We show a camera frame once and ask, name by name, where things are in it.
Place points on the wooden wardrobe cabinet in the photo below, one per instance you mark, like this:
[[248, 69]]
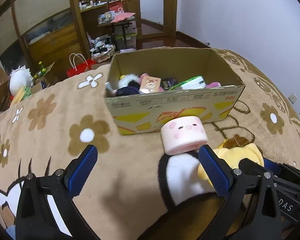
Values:
[[46, 31]]

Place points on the yellow plush toy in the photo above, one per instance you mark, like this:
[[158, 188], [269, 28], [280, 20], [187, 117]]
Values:
[[232, 154]]

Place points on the green frog burger plush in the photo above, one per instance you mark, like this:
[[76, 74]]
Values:
[[22, 93]]

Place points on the beige floral blanket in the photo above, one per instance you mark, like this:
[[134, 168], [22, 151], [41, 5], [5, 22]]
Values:
[[121, 198]]

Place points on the purple-haired plush doll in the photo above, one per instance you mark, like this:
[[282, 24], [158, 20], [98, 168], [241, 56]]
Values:
[[127, 91]]

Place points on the open cardboard box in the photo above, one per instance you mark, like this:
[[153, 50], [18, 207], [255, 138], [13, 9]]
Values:
[[148, 112]]

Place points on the pink pig cube plush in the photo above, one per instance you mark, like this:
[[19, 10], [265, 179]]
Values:
[[182, 135]]

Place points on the green glass bottle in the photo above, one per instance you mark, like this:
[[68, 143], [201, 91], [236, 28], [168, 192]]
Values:
[[42, 69]]

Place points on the red paper bag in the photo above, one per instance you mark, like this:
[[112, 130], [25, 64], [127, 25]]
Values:
[[78, 68]]

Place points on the small cluttered table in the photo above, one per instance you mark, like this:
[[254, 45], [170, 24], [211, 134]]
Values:
[[105, 20]]

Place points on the green tissue pack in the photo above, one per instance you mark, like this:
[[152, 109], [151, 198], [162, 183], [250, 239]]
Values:
[[196, 82]]

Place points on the basket with zebra plush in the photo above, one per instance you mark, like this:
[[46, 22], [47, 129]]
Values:
[[102, 49]]

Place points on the black Face tissue pack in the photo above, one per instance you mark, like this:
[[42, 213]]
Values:
[[168, 83]]

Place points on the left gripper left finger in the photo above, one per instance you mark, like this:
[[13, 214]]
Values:
[[46, 209]]

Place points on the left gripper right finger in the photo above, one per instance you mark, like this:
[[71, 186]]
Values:
[[232, 184]]

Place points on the wooden door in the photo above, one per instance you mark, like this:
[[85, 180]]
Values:
[[154, 18]]

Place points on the pink cloth on table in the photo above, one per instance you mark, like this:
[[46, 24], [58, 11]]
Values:
[[122, 16]]

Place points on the black white penguin plush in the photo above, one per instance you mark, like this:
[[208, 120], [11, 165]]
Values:
[[191, 203]]

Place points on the pink plastic bag roll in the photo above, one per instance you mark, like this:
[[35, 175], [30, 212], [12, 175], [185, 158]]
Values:
[[149, 84]]

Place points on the small black white plush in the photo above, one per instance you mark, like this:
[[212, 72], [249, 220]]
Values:
[[131, 80]]

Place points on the white spiky-hair plush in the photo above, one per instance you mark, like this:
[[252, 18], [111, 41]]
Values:
[[20, 77]]

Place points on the clear storage bin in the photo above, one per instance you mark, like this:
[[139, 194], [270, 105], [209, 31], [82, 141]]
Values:
[[125, 35]]

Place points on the pink white plush toy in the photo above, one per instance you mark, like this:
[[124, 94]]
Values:
[[213, 85]]

